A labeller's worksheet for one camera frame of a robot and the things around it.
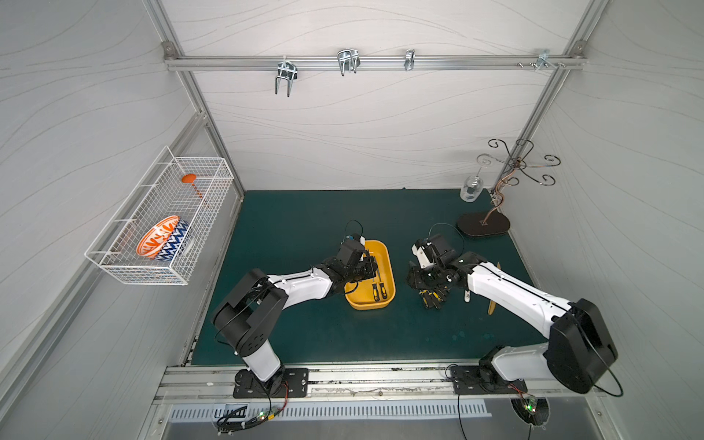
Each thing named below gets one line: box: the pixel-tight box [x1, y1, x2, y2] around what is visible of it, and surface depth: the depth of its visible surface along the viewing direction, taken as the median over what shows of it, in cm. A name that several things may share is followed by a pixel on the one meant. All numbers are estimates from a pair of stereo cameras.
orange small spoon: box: [181, 173, 204, 199], surface depth 80 cm
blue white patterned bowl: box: [155, 217, 189, 262], surface depth 60 cm
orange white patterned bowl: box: [135, 214, 180, 259], surface depth 65 cm
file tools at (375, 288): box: [372, 269, 388, 302], surface depth 88 cm
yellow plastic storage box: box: [344, 239, 396, 311], surface depth 90 cm
